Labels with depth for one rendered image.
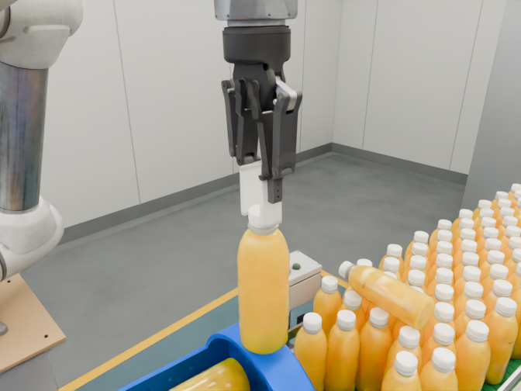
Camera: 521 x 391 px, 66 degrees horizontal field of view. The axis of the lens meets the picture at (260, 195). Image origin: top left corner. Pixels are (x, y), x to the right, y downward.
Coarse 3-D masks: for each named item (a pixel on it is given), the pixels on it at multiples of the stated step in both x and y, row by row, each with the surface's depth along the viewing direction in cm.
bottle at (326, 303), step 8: (336, 288) 99; (320, 296) 99; (328, 296) 98; (336, 296) 98; (320, 304) 98; (328, 304) 97; (336, 304) 98; (320, 312) 99; (328, 312) 98; (336, 312) 98; (328, 320) 99; (328, 328) 100
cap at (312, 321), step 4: (304, 316) 86; (308, 316) 86; (312, 316) 86; (316, 316) 86; (304, 320) 85; (308, 320) 85; (312, 320) 85; (316, 320) 85; (320, 320) 85; (304, 324) 85; (308, 324) 84; (312, 324) 84; (316, 324) 84; (320, 324) 85; (308, 328) 85; (312, 328) 84; (316, 328) 84
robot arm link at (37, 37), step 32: (32, 0) 70; (64, 0) 76; (32, 32) 73; (64, 32) 79; (0, 64) 78; (32, 64) 78; (0, 96) 81; (32, 96) 82; (0, 128) 85; (32, 128) 87; (0, 160) 89; (32, 160) 91; (0, 192) 94; (32, 192) 97; (0, 224) 96; (32, 224) 99; (0, 256) 96; (32, 256) 104
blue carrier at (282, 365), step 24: (216, 336) 70; (192, 360) 74; (216, 360) 79; (240, 360) 77; (264, 360) 60; (288, 360) 61; (144, 384) 69; (168, 384) 73; (264, 384) 71; (288, 384) 58
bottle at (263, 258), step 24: (240, 240) 55; (264, 240) 52; (240, 264) 53; (264, 264) 52; (288, 264) 54; (240, 288) 55; (264, 288) 53; (288, 288) 56; (240, 312) 57; (264, 312) 55; (240, 336) 59; (264, 336) 56
